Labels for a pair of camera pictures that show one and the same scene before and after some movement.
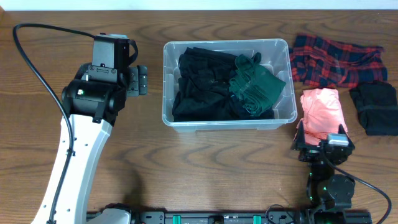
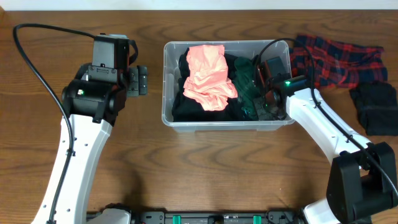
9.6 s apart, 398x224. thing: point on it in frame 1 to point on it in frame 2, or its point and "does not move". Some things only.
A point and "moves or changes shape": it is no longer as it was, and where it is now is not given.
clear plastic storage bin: (275, 53) does not move
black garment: (376, 103) does not move
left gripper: (137, 81) does not move
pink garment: (322, 114) moves or changes shape
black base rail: (251, 218) does not move
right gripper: (311, 151) to (273, 116)
